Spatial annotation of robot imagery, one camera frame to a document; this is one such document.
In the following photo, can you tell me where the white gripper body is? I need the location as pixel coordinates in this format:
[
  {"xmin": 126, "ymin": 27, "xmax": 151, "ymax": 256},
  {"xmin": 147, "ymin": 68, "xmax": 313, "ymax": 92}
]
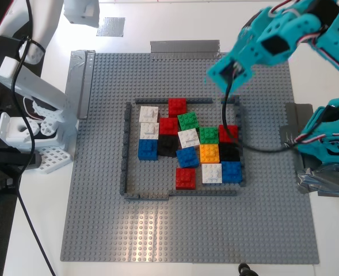
[{"xmin": 64, "ymin": 0, "xmax": 100, "ymax": 28}]

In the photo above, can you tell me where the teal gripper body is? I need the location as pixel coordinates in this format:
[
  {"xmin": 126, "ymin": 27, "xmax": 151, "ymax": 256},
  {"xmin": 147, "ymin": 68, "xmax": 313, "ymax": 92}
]
[{"xmin": 235, "ymin": 17, "xmax": 299, "ymax": 68}]

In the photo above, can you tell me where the white brick cube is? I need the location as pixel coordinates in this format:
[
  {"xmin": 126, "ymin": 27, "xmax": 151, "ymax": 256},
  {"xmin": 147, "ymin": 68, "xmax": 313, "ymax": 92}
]
[
  {"xmin": 177, "ymin": 128, "xmax": 201, "ymax": 148},
  {"xmin": 201, "ymin": 163, "xmax": 223, "ymax": 184},
  {"xmin": 139, "ymin": 122, "xmax": 160, "ymax": 139},
  {"xmin": 139, "ymin": 106, "xmax": 161, "ymax": 123}
]

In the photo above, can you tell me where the red brick cube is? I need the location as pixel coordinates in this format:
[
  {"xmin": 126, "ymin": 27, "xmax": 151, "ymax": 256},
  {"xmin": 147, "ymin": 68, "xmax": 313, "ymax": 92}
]
[
  {"xmin": 167, "ymin": 98, "xmax": 187, "ymax": 117},
  {"xmin": 175, "ymin": 168, "xmax": 197, "ymax": 190},
  {"xmin": 159, "ymin": 117, "xmax": 179, "ymax": 135},
  {"xmin": 218, "ymin": 124, "xmax": 239, "ymax": 144}
]

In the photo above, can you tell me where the green brick cube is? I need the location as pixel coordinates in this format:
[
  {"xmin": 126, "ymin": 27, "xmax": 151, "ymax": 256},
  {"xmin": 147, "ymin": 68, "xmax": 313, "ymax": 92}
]
[
  {"xmin": 199, "ymin": 126, "xmax": 219, "ymax": 144},
  {"xmin": 177, "ymin": 112, "xmax": 200, "ymax": 131}
]

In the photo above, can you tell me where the black brick cube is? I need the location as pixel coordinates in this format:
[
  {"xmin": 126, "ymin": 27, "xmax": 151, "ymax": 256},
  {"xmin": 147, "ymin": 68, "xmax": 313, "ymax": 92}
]
[
  {"xmin": 218, "ymin": 143, "xmax": 242, "ymax": 162},
  {"xmin": 157, "ymin": 135, "xmax": 180, "ymax": 158}
]

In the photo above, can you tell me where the yellow brick cube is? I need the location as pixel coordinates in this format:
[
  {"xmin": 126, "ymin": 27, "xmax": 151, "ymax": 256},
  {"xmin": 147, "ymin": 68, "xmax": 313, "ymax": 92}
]
[{"xmin": 199, "ymin": 143, "xmax": 220, "ymax": 163}]

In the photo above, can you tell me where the blue brick cube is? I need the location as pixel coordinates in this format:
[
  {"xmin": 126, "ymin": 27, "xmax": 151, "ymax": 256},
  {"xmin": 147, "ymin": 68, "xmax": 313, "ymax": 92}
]
[
  {"xmin": 138, "ymin": 139, "xmax": 159, "ymax": 161},
  {"xmin": 221, "ymin": 161, "xmax": 242, "ymax": 184},
  {"xmin": 176, "ymin": 146, "xmax": 201, "ymax": 168}
]

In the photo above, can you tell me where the square grey tape patch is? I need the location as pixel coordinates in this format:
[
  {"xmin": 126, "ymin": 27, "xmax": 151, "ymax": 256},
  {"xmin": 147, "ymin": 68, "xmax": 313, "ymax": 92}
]
[{"xmin": 96, "ymin": 17, "xmax": 126, "ymax": 37}]

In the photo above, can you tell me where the black table clamp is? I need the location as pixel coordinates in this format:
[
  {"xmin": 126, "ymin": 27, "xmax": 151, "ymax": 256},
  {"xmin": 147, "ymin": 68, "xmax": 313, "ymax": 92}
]
[{"xmin": 0, "ymin": 148, "xmax": 43, "ymax": 170}]

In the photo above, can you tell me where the grey studded baseplate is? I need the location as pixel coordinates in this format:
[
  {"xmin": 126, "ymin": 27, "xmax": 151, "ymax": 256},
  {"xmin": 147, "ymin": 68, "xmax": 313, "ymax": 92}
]
[{"xmin": 59, "ymin": 51, "xmax": 321, "ymax": 265}]

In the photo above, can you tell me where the black knob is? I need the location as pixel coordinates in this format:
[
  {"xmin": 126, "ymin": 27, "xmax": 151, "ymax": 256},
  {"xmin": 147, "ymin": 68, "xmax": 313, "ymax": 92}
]
[{"xmin": 238, "ymin": 263, "xmax": 259, "ymax": 276}]

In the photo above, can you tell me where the teal camera mount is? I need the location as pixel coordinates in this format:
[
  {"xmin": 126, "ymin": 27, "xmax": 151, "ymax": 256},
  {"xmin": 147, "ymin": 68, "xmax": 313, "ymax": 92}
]
[{"xmin": 205, "ymin": 54, "xmax": 256, "ymax": 94}]

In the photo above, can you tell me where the dark grey brick wall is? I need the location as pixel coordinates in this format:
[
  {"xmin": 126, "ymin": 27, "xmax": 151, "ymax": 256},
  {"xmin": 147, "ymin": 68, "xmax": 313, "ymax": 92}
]
[
  {"xmin": 220, "ymin": 96, "xmax": 241, "ymax": 105},
  {"xmin": 168, "ymin": 190, "xmax": 238, "ymax": 197},
  {"xmin": 119, "ymin": 102, "xmax": 133, "ymax": 196},
  {"xmin": 124, "ymin": 193, "xmax": 170, "ymax": 201},
  {"xmin": 234, "ymin": 97, "xmax": 247, "ymax": 187}
]

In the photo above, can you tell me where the grey duct tape strip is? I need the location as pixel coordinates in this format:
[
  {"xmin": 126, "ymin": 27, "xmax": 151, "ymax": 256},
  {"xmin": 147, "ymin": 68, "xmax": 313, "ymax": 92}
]
[
  {"xmin": 64, "ymin": 50, "xmax": 97, "ymax": 120},
  {"xmin": 280, "ymin": 102, "xmax": 314, "ymax": 144},
  {"xmin": 150, "ymin": 39, "xmax": 222, "ymax": 60}
]

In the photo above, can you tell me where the black camera cable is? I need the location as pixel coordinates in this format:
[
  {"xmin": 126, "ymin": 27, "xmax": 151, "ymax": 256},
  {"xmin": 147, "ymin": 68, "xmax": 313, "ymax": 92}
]
[
  {"xmin": 221, "ymin": 77, "xmax": 299, "ymax": 153},
  {"xmin": 10, "ymin": 0, "xmax": 56, "ymax": 276}
]

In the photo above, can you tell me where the crumpled grey duct tape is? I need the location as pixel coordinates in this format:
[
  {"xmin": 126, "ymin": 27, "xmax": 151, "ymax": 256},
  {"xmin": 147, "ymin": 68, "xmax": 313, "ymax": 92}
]
[{"xmin": 295, "ymin": 165, "xmax": 339, "ymax": 199}]

